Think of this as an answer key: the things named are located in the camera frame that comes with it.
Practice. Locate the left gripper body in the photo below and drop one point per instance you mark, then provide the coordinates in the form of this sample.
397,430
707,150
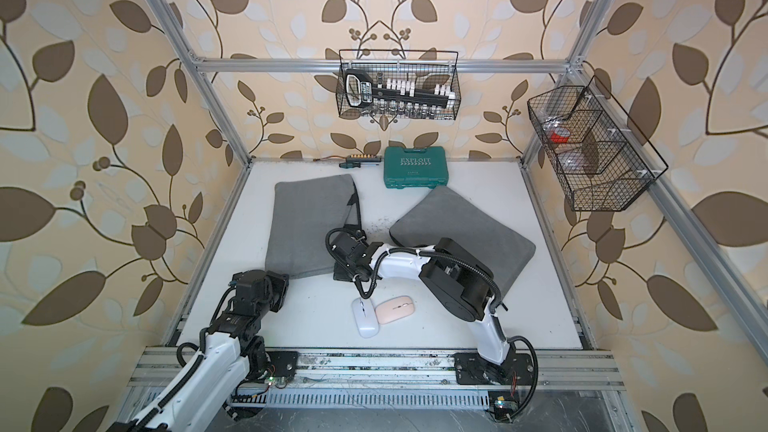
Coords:
274,290

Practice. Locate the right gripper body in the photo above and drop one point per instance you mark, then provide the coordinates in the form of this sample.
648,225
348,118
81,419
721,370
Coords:
345,271

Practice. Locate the grey laptop bag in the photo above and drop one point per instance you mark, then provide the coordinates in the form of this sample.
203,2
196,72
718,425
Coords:
443,213
303,213

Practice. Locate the white computer mouse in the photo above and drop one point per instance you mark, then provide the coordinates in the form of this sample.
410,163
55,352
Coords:
365,317

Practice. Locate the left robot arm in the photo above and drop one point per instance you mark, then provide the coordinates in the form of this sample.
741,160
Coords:
230,352

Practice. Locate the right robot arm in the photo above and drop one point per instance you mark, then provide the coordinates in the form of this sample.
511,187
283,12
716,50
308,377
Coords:
458,280

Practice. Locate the pink computer mouse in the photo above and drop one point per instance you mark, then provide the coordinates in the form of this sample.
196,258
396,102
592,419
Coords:
394,309

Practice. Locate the black screwdriver bit holder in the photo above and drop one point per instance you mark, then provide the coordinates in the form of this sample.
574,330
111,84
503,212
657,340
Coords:
359,160

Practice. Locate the green tool case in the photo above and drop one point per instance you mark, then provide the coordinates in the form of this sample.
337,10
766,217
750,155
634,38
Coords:
415,167

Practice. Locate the small circuit board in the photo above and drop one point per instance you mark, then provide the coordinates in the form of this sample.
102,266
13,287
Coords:
502,408

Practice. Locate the red item in basket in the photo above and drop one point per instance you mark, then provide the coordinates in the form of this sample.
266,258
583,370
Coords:
559,135

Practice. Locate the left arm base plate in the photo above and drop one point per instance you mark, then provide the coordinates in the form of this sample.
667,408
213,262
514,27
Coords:
280,369

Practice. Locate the white slotted cable duct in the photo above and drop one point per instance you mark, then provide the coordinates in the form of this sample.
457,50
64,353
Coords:
368,399

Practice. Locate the back wire basket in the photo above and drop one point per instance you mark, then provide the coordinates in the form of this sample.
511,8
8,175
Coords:
398,61

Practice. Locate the wire basket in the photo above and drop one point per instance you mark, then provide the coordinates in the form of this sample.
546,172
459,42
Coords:
398,61
609,160

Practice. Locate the black socket rail set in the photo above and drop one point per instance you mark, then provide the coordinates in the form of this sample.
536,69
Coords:
357,88

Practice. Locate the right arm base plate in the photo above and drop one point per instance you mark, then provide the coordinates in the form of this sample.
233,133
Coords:
517,369

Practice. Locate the right wire basket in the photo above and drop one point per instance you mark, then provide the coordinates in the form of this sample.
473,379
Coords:
609,160

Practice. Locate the aluminium frame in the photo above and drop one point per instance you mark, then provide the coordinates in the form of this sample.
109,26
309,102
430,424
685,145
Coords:
675,286

